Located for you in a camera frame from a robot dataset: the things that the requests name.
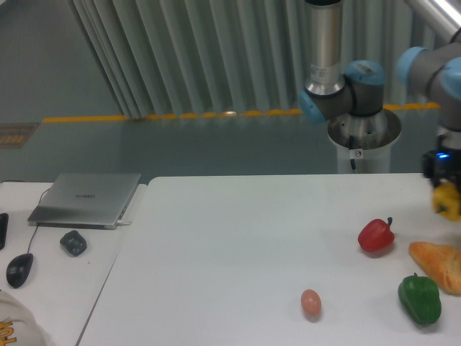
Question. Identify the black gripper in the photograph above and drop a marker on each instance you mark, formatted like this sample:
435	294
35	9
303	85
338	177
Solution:
442	164

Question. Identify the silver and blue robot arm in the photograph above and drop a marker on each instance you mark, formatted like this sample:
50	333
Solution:
351	100

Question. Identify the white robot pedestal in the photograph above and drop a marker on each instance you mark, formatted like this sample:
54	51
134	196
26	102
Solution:
364	144

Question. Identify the green bell pepper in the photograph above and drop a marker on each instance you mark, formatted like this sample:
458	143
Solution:
419	296

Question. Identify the golden bread loaf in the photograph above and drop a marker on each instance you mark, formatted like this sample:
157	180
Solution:
440	262

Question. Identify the yellow bell pepper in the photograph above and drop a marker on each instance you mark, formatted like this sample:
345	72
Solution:
446	201

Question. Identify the white cap with yellow letters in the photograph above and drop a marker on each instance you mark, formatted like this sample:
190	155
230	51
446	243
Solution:
18	325

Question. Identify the black computer mouse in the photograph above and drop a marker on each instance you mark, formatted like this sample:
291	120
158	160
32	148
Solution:
18	270

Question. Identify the grey pleated curtain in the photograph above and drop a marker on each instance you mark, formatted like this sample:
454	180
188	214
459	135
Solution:
200	57

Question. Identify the brown egg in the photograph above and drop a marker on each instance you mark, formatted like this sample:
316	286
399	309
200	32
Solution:
311	303

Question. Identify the red bell pepper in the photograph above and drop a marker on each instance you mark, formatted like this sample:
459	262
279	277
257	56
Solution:
376	235

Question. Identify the silver closed laptop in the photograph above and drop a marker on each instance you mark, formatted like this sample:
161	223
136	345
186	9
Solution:
85	201

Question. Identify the black device at left edge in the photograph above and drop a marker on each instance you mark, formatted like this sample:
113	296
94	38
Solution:
4	219

